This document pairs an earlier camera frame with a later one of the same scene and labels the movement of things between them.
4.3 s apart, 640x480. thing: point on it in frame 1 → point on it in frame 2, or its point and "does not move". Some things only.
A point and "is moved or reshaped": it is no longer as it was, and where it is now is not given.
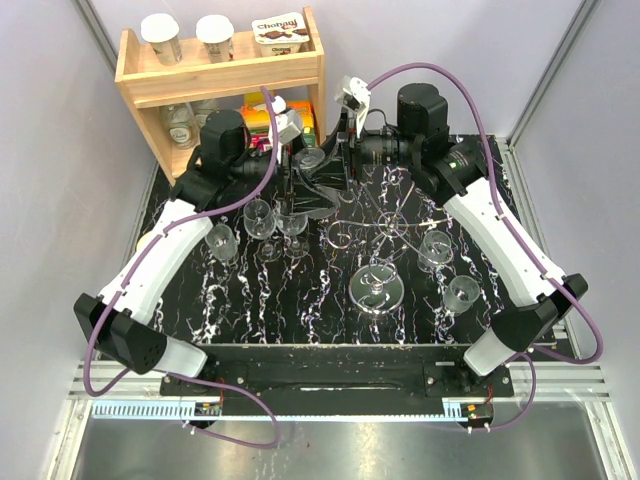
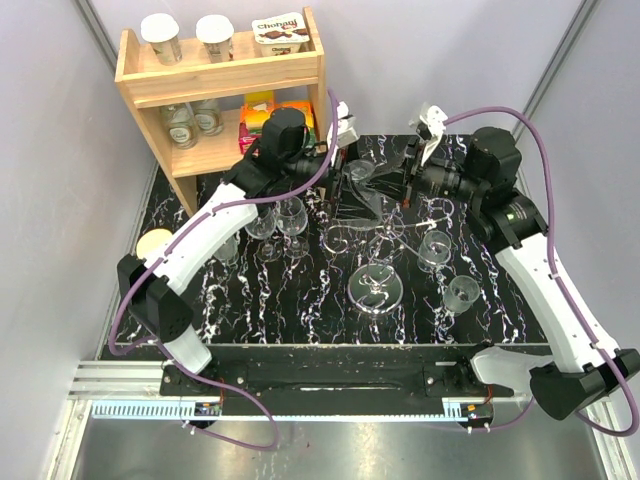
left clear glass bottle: (182, 122) does not move
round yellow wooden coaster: (145, 240) does not move
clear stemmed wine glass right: (293, 224) does not move
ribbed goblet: (306, 159) is moved or reshaped
